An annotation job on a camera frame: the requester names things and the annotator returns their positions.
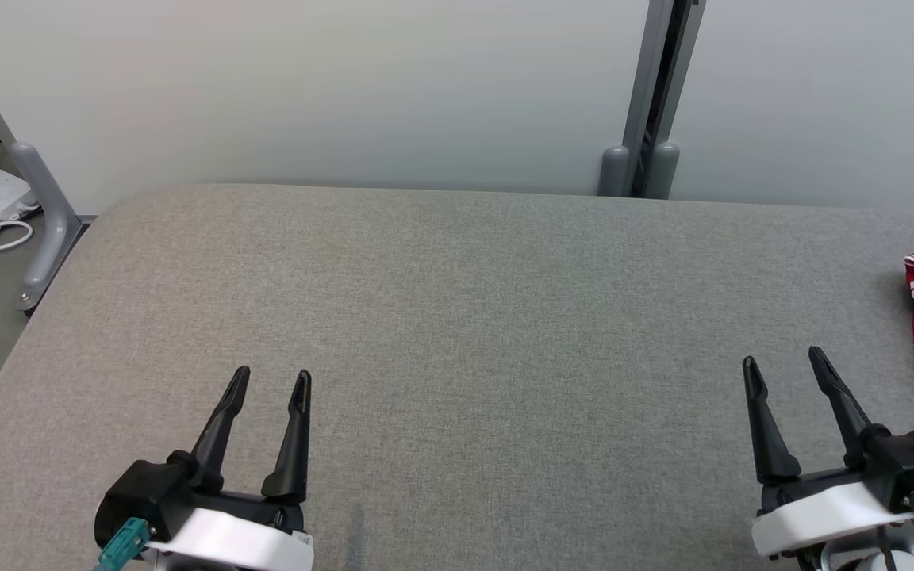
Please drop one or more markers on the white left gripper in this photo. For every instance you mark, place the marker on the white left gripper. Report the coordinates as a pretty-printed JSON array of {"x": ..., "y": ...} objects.
[{"x": 243, "y": 539}]

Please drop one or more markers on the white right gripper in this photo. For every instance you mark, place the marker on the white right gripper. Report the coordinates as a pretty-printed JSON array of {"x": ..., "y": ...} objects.
[{"x": 822, "y": 515}]

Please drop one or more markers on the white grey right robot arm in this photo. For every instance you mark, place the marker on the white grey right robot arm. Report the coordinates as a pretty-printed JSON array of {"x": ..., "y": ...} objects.
[{"x": 877, "y": 561}]

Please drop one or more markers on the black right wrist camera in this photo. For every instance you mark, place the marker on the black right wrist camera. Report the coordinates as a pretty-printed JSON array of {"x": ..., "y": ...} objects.
[{"x": 909, "y": 464}]

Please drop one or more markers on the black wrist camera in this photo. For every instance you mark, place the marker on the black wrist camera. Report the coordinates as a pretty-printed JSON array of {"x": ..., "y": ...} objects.
[
  {"x": 909, "y": 464},
  {"x": 140, "y": 496}
]

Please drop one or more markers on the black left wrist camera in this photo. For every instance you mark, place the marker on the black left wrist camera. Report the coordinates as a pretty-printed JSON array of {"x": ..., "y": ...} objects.
[{"x": 140, "y": 496}]

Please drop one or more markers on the grey partition post with foot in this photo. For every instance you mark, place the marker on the grey partition post with foot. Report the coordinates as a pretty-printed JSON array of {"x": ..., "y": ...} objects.
[{"x": 48, "y": 230}]

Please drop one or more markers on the grey metal partition post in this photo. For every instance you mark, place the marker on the grey metal partition post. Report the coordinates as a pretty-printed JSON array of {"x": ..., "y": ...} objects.
[{"x": 639, "y": 95}]

